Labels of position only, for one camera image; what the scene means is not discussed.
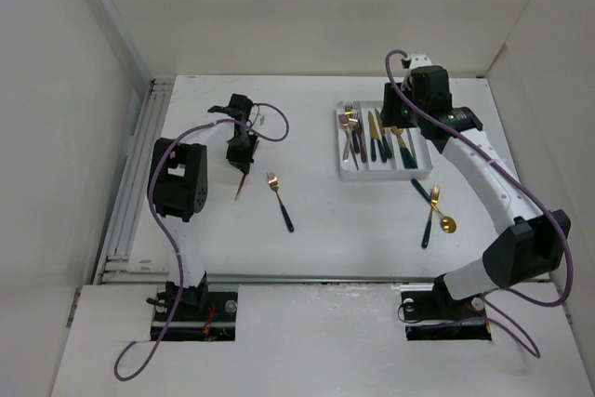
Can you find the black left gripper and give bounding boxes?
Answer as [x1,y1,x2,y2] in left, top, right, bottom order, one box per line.
[226,130,259,174]

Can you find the silver spoon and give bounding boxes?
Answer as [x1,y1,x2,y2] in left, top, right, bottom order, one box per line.
[406,128,415,153]

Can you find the gold knife green handle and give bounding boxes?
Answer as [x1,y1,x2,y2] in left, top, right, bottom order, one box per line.
[375,109,392,159]
[367,111,377,162]

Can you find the silver fork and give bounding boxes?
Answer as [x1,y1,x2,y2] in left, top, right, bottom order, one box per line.
[338,113,354,162]

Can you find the gold fork green handle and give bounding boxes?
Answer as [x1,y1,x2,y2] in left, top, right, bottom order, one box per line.
[267,172,295,232]
[421,185,441,249]
[344,102,360,153]

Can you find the gold spoon green handle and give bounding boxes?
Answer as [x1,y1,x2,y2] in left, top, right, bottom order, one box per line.
[406,131,418,169]
[411,179,457,233]
[390,126,413,169]

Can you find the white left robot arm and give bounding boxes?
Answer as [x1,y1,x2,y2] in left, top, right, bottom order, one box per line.
[148,94,258,320]

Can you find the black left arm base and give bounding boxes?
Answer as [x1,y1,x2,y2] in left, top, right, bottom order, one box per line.
[147,290,238,342]

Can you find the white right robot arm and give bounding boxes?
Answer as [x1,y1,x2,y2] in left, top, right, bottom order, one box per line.
[381,61,574,317]

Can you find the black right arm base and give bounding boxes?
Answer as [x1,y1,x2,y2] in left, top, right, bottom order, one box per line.
[398,288,492,341]

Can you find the white plastic cutlery tray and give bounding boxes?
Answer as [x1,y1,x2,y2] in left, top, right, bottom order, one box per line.
[336,100,433,181]

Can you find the aluminium rail frame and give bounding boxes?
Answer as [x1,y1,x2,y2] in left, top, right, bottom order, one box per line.
[88,78,174,285]

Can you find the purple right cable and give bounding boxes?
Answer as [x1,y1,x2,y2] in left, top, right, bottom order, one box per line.
[385,48,574,359]

